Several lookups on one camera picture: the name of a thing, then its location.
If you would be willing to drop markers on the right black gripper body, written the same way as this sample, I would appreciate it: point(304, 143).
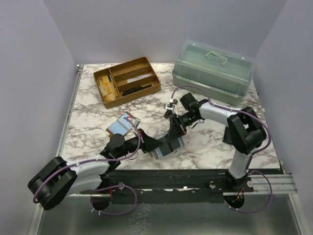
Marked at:
point(187, 119)

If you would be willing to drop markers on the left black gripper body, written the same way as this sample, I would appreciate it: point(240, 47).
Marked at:
point(143, 143)

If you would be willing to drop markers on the dark grey credit card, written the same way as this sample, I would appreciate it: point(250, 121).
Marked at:
point(175, 144)

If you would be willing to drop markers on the grey card holder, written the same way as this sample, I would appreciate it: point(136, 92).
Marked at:
point(162, 151)

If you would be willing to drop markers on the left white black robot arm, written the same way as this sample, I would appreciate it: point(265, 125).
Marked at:
point(60, 178)

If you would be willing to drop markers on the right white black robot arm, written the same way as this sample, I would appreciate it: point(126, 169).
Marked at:
point(244, 129)

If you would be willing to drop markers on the brown blue open card holder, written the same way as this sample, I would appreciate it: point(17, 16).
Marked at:
point(121, 125)

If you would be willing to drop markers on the white card in tray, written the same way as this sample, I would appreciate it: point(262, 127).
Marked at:
point(139, 77)

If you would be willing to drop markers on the black T-shaped tool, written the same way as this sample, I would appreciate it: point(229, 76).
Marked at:
point(167, 113)

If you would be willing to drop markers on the black item in tray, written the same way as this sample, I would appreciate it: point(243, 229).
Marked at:
point(135, 89)

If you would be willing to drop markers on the green clear-lid storage box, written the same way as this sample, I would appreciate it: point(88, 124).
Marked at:
point(225, 76)

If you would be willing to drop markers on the brown woven organizer tray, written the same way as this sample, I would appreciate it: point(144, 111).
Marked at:
point(126, 82)

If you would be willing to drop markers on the yellow packets in tray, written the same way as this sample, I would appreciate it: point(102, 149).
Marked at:
point(107, 88)

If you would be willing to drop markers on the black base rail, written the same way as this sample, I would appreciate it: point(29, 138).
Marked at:
point(171, 186)

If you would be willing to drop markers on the aluminium side rail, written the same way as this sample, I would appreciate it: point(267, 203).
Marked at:
point(69, 111)

